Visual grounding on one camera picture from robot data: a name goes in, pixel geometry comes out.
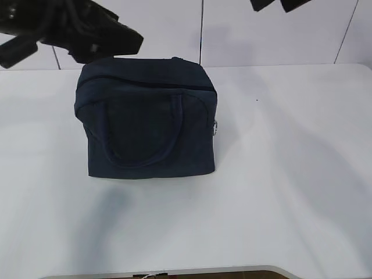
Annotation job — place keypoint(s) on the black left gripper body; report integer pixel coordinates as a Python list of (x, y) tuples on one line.
[(50, 22)]

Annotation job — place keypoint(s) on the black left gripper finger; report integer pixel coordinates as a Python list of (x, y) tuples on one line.
[(88, 45)]

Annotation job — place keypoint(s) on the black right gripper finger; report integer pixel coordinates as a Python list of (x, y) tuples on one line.
[(290, 5), (258, 5)]

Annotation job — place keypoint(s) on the dark blue lunch bag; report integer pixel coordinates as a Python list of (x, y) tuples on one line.
[(147, 118)]

